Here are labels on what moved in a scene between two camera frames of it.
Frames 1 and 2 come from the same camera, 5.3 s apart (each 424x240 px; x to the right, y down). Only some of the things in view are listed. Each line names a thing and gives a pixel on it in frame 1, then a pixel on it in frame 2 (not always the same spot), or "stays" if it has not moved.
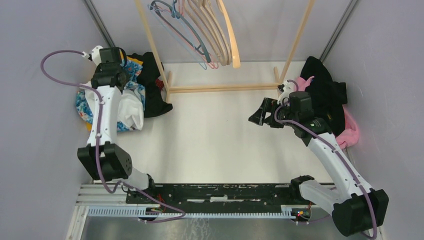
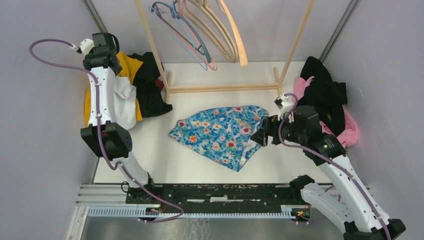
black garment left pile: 154,104 stays
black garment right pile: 328,97 stays
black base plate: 218,196 stays
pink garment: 351,134 stays
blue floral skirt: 134,83 to 222,135
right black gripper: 258,116 to 270,127
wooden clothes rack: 166,77 stays
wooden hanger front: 236,60 to 243,58
